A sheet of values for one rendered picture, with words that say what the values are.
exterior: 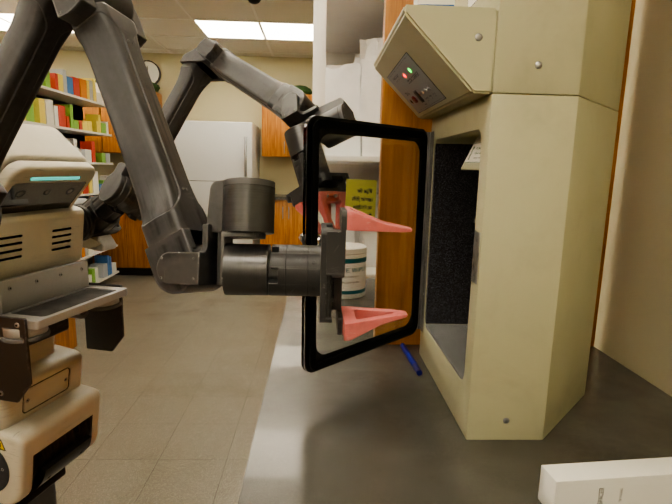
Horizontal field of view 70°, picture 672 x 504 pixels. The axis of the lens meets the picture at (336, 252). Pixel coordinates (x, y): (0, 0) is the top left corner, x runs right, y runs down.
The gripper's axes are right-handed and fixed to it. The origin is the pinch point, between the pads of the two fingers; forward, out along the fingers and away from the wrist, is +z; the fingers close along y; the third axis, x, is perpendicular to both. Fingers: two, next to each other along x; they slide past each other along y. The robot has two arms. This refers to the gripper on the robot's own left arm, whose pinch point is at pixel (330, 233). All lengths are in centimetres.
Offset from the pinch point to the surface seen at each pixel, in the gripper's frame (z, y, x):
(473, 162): -2.0, -24.6, -8.9
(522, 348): 25.6, -24.2, -4.9
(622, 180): 3, -31, -58
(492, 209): 7.0, -28.9, -0.6
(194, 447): 50, 171, -46
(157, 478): 55, 163, -23
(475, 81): -8.2, -33.7, 2.0
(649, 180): 6, -37, -52
